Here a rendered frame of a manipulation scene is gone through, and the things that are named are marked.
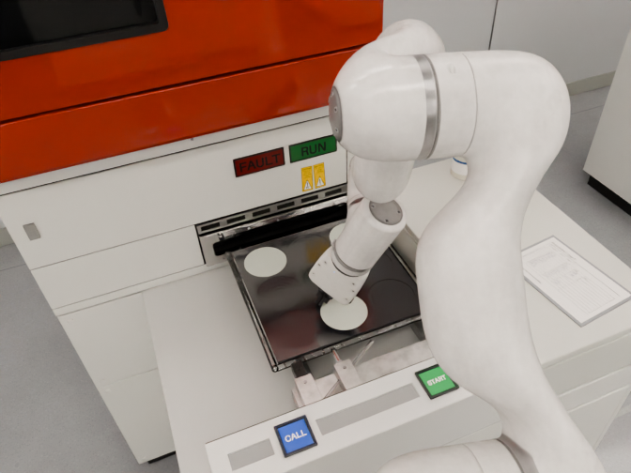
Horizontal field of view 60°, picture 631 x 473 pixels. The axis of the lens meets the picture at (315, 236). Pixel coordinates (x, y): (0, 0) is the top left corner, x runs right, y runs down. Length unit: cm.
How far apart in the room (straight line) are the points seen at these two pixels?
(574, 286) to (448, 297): 71
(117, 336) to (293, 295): 51
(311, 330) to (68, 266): 56
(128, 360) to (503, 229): 123
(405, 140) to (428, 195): 86
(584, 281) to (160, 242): 92
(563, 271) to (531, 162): 71
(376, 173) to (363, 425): 41
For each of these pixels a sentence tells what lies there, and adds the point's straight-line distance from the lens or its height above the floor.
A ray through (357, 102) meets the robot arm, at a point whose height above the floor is 155.
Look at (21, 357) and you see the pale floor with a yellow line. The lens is 257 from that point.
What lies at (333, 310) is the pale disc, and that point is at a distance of 117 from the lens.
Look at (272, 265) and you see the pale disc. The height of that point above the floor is 90.
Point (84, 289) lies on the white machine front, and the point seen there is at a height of 88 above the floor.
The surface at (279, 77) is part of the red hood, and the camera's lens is 112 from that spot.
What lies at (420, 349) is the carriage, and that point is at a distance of 114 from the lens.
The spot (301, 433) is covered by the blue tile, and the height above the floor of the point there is 96.
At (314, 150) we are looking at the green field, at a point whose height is 109.
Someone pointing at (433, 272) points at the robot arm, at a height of 142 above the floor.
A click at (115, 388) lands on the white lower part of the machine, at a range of 166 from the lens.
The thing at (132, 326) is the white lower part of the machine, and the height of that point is 71.
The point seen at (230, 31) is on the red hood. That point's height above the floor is 142.
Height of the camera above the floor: 179
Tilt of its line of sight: 42 degrees down
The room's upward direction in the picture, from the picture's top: 4 degrees counter-clockwise
